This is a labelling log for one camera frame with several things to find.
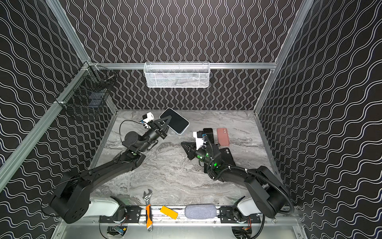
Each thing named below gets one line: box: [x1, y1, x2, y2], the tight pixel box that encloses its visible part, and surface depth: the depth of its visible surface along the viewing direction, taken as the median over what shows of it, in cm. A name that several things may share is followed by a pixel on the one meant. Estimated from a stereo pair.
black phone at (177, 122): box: [159, 107, 190, 134], surface depth 69 cm
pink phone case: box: [216, 127, 230, 147], surface depth 109 cm
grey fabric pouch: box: [184, 203, 217, 220], surface depth 75 cm
